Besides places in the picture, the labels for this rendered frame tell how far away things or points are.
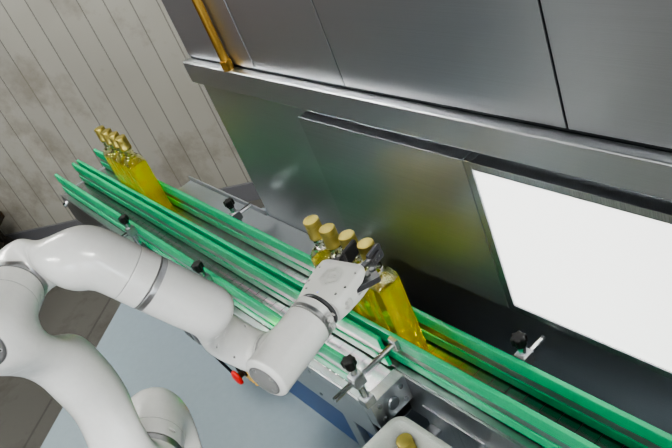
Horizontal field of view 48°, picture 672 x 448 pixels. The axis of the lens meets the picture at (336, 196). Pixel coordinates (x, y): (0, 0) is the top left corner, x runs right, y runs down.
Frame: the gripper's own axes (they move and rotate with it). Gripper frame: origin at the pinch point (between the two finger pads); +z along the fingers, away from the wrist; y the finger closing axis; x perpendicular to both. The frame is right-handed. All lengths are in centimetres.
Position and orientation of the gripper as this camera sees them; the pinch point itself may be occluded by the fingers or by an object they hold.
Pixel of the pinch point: (363, 253)
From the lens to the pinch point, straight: 141.7
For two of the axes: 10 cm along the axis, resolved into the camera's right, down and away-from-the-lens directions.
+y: -7.8, -0.7, 6.3
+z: 5.3, -6.1, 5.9
